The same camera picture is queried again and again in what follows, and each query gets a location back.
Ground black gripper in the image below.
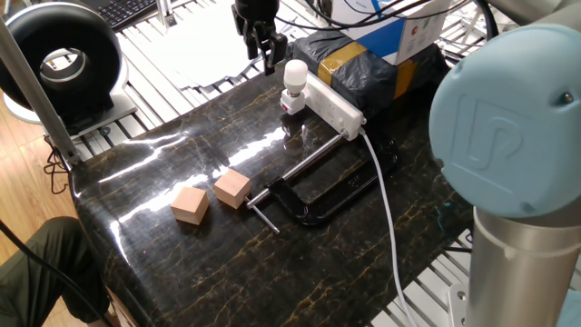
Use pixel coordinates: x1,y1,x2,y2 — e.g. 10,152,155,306
231,0,290,77

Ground white light bulb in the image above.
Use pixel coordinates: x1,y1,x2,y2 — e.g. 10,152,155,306
283,58,310,95

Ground white bulb holder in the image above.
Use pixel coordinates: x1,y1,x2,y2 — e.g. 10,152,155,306
280,88,308,115

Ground white paper sheets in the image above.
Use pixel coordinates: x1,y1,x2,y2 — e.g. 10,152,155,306
131,6,273,90

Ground white power strip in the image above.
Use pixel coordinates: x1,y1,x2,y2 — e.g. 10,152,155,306
301,72,368,142

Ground black plastic wrapped package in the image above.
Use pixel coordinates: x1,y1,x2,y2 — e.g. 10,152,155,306
290,29,448,119

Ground black keyboard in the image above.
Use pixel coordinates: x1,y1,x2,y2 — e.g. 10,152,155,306
88,0,158,32

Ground wooden cube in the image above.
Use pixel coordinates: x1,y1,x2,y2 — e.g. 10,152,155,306
170,185,211,226
212,168,253,210

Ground white blue cardboard box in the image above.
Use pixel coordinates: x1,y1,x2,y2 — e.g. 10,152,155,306
330,0,453,67

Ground black C-clamp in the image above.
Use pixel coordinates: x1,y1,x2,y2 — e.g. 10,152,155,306
245,129,400,235

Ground dark trousered person leg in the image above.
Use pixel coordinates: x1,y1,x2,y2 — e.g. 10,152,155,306
0,216,110,327

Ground aluminium frame post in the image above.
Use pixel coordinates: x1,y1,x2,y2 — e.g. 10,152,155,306
0,17,83,167
156,0,178,28

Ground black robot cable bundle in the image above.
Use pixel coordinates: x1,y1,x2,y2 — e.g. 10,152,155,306
274,0,500,33

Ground white power strip cable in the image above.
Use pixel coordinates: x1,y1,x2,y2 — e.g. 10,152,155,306
358,129,421,327

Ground black round duct fan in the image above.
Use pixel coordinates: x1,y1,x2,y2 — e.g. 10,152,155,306
0,2,140,140

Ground tangled dark cable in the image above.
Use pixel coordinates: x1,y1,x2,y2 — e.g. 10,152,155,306
43,135,70,195

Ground thin black cable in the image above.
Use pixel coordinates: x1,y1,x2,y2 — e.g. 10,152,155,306
0,220,114,327

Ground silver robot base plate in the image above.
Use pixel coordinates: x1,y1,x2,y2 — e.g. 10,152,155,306
447,283,468,327

